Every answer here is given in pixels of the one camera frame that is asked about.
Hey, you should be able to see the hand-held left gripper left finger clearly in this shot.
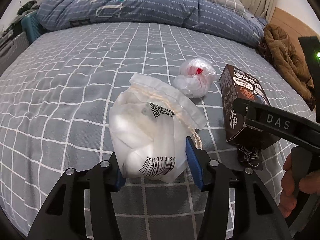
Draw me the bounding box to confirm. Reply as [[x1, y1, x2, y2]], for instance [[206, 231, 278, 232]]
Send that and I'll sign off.
[[26, 152, 125, 240]]

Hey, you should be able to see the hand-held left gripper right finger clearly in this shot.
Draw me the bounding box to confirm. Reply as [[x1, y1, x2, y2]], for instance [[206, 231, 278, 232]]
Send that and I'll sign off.
[[185, 135, 293, 240]]

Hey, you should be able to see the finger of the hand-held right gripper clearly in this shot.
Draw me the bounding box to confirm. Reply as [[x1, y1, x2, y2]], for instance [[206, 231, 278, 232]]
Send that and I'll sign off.
[[234, 97, 256, 120]]

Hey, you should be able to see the brown cardboard box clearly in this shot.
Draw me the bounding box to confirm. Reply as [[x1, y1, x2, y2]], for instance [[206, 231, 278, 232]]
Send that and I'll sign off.
[[219, 64, 273, 148]]

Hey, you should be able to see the white drawstring bag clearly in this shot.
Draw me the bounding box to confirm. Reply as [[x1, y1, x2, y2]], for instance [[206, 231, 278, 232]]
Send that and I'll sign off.
[[109, 73, 207, 183]]

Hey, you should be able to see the person's right hand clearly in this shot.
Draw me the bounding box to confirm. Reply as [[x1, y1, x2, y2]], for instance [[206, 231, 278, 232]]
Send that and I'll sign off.
[[278, 152, 320, 218]]

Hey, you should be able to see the black patterned packet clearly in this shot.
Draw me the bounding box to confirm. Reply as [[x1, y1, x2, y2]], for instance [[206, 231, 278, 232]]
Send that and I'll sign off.
[[237, 146, 263, 170]]

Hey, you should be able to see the small clear plastic bag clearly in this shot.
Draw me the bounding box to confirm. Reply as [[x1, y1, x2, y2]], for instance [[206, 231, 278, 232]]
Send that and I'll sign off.
[[173, 59, 217, 98]]

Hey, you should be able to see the brown jacket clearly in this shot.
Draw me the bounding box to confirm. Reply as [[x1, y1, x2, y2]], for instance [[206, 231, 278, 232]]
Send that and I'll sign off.
[[259, 24, 317, 110]]

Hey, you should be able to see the wooden headboard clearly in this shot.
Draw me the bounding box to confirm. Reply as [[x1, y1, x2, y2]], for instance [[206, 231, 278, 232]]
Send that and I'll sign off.
[[266, 6, 320, 68]]

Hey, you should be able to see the bed with grey checked sheet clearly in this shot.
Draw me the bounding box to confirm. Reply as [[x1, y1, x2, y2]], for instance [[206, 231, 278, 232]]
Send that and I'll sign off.
[[0, 21, 320, 240]]

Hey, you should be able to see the blue striped duvet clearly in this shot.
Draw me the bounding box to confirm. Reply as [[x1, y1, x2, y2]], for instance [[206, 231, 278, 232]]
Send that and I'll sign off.
[[36, 0, 269, 49]]

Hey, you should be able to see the grey suitcase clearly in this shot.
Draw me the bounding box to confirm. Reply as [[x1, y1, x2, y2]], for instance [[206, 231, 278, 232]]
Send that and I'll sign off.
[[0, 31, 30, 73]]

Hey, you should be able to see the teal suitcase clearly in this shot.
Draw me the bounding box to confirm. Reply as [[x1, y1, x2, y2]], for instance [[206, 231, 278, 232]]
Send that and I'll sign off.
[[21, 12, 42, 43]]

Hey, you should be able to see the dark clutter pile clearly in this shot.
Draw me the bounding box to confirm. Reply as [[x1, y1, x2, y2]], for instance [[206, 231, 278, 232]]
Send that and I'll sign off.
[[16, 0, 39, 18]]

